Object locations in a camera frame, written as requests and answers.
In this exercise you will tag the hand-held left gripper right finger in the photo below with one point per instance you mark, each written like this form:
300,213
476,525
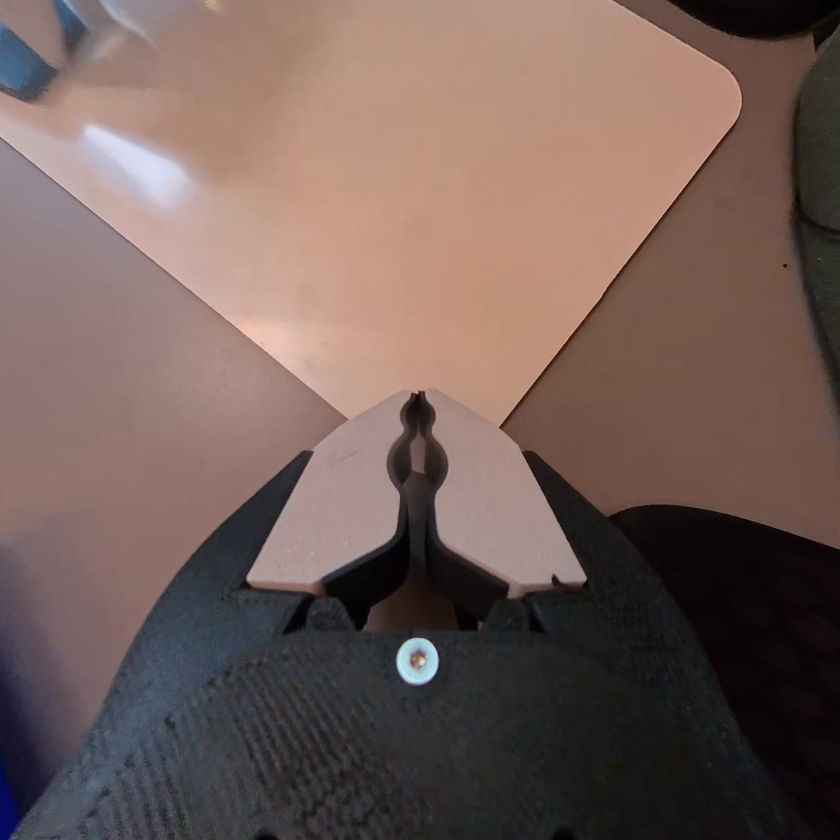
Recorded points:
505,519

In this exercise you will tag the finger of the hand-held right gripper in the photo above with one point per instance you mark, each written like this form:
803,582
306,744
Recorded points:
118,19

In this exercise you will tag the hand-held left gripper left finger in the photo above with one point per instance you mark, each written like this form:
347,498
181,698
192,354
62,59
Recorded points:
335,519

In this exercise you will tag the blue whiteboard eraser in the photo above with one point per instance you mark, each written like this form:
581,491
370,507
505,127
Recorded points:
26,63

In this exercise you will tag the white whiteboard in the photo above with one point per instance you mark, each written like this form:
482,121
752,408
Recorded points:
460,197

